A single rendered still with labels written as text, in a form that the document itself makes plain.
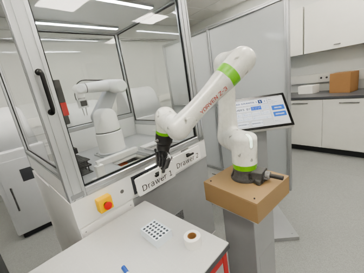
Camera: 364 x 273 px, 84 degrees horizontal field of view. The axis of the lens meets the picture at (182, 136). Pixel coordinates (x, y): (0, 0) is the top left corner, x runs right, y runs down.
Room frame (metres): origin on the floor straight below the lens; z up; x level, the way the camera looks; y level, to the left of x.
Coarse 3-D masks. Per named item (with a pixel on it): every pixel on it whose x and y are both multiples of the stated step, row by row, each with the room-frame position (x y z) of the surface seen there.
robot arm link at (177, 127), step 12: (216, 72) 0.94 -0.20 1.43; (216, 84) 0.90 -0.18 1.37; (228, 84) 0.90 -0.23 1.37; (204, 96) 0.90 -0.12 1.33; (216, 96) 0.90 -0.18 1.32; (192, 108) 0.88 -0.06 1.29; (204, 108) 0.89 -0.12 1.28; (168, 120) 0.90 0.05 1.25; (180, 120) 0.87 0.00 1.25; (192, 120) 0.87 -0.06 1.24; (168, 132) 0.87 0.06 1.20; (180, 132) 0.85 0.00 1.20
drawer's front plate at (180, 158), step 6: (186, 150) 1.40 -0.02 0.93; (192, 150) 1.43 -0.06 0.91; (198, 150) 1.47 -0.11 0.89; (174, 156) 1.32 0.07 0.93; (180, 156) 1.34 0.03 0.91; (192, 156) 1.42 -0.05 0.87; (198, 156) 1.47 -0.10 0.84; (174, 162) 1.29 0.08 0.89; (180, 162) 1.33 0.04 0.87; (192, 162) 1.41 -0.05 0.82; (174, 168) 1.29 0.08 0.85; (180, 168) 1.32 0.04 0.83
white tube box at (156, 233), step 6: (150, 222) 0.83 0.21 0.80; (156, 222) 0.82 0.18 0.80; (144, 228) 0.80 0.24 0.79; (150, 228) 0.80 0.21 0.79; (156, 228) 0.79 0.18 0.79; (162, 228) 0.78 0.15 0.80; (168, 228) 0.77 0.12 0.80; (144, 234) 0.77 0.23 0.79; (150, 234) 0.75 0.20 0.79; (156, 234) 0.75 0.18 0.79; (162, 234) 0.74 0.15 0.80; (168, 234) 0.74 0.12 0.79; (150, 240) 0.74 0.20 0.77; (156, 240) 0.70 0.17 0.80; (162, 240) 0.72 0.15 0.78; (156, 246) 0.71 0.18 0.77
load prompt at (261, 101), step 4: (252, 100) 1.71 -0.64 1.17; (256, 100) 1.70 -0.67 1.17; (260, 100) 1.70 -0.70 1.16; (264, 100) 1.69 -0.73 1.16; (236, 104) 1.71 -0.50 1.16; (240, 104) 1.71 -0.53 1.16; (244, 104) 1.70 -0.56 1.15; (248, 104) 1.69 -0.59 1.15; (252, 104) 1.69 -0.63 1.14; (256, 104) 1.68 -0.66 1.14
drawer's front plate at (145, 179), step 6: (156, 168) 1.15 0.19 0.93; (168, 168) 1.21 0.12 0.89; (144, 174) 1.09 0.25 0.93; (150, 174) 1.11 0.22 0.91; (168, 174) 1.20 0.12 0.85; (174, 174) 1.23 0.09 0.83; (138, 180) 1.05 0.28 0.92; (144, 180) 1.07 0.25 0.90; (150, 180) 1.10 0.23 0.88; (156, 180) 1.13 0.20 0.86; (162, 180) 1.16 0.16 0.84; (138, 186) 1.04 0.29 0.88; (144, 186) 1.07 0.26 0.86; (150, 186) 1.09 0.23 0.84; (156, 186) 1.12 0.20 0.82; (138, 192) 1.04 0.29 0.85; (144, 192) 1.06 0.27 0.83
